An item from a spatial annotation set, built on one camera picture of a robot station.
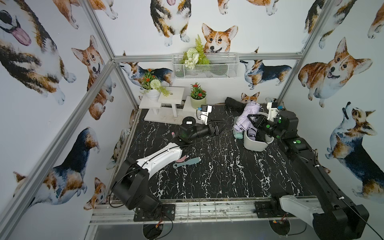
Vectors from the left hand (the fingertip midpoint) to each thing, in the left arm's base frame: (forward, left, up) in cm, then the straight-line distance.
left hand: (226, 120), depth 71 cm
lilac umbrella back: (+6, -20, -23) cm, 31 cm away
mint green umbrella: (+10, -13, -29) cm, 34 cm away
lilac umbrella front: (0, -9, -2) cm, 9 cm away
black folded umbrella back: (+37, -16, -30) cm, 51 cm away
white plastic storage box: (0, -21, -25) cm, 33 cm away
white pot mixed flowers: (+30, +42, -4) cm, 52 cm away
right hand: (+3, -11, +1) cm, 11 cm away
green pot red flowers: (+23, +13, -6) cm, 27 cm away
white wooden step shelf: (+30, +33, -22) cm, 49 cm away
